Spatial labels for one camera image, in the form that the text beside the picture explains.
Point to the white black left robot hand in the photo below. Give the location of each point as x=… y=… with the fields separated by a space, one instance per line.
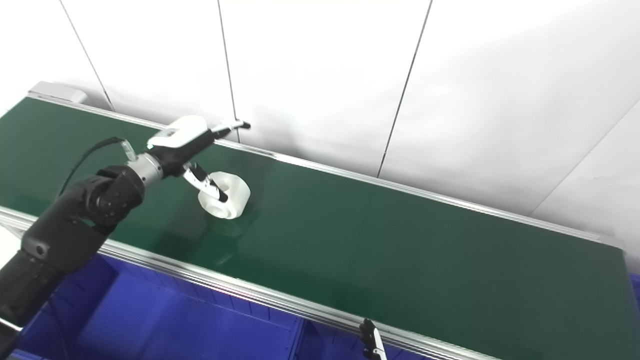
x=177 y=137

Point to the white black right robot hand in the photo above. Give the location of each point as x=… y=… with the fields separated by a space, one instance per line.
x=374 y=345

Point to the blue plastic bin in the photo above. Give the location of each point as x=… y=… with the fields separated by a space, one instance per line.
x=330 y=347
x=636 y=286
x=165 y=320

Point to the white plastic cylindrical part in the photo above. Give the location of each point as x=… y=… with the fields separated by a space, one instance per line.
x=235 y=197

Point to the green conveyor belt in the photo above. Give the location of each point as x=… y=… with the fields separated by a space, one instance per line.
x=225 y=285
x=400 y=250

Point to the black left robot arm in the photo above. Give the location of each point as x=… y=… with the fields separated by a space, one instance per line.
x=65 y=230

